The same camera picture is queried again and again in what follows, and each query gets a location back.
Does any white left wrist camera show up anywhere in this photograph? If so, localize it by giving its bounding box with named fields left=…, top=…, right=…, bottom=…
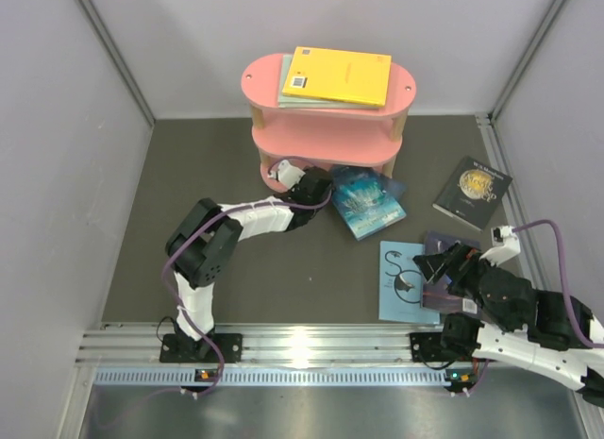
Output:
left=268, top=160, right=305, bottom=189

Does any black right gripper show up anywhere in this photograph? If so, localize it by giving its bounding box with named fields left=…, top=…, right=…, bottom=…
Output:
left=412, top=239, right=513, bottom=331

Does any purple blue cover book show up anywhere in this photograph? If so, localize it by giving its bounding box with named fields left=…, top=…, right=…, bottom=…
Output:
left=421, top=231, right=480, bottom=318

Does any yellow book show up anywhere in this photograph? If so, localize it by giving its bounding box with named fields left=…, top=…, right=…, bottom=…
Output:
left=281, top=46, right=392, bottom=108

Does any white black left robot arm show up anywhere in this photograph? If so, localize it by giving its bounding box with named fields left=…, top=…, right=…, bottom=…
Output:
left=159, top=160, right=333, bottom=363

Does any dark navy hardcover book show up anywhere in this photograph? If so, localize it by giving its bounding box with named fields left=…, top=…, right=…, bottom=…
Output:
left=330, top=165, right=407, bottom=199

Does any aluminium mounting rail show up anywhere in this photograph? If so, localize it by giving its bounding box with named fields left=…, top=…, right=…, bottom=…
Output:
left=75, top=323, right=442, bottom=369

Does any grey-green book with black circle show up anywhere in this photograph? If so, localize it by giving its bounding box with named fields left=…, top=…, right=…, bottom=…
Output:
left=277, top=54, right=378, bottom=110

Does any light blue thin book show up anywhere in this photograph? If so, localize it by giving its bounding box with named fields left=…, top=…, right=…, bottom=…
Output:
left=378, top=241, right=441, bottom=325

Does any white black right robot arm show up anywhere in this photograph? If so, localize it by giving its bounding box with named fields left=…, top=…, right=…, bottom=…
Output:
left=411, top=243, right=603, bottom=407

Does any perforated grey cable duct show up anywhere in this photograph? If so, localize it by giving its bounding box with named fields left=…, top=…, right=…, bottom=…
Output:
left=94, top=367, right=473, bottom=387

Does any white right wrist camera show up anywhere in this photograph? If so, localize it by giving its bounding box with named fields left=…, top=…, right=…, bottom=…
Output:
left=480, top=226, right=521, bottom=266

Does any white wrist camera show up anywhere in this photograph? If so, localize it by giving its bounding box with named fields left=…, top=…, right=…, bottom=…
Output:
left=268, top=160, right=305, bottom=189
left=480, top=226, right=521, bottom=266

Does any black book with gold moon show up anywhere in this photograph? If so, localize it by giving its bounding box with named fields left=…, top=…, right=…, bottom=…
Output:
left=432, top=156, right=512, bottom=231

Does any pink three-tier shelf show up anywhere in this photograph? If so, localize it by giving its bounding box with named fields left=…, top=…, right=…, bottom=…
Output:
left=241, top=54, right=416, bottom=192

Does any teal ocean cover book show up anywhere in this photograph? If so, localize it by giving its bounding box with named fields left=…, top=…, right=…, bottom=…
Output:
left=332, top=182, right=407, bottom=241

